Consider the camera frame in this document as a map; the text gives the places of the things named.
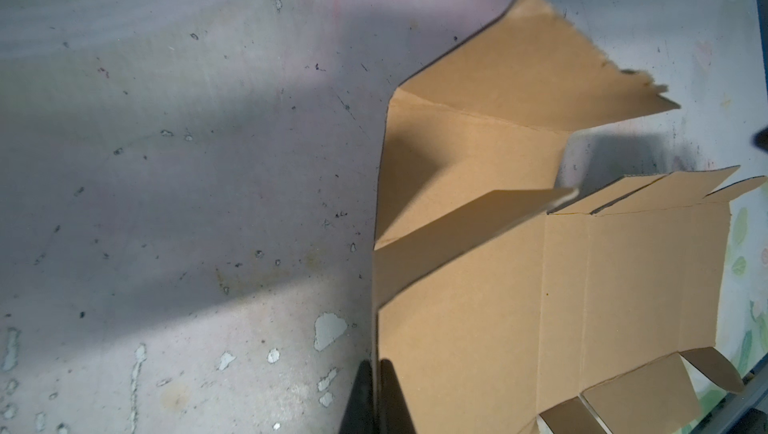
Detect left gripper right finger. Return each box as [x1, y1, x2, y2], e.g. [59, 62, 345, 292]
[377, 359, 416, 434]

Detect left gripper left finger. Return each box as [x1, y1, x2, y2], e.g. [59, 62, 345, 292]
[338, 360, 375, 434]

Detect brown cardboard box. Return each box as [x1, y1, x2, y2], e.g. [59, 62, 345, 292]
[372, 0, 763, 433]

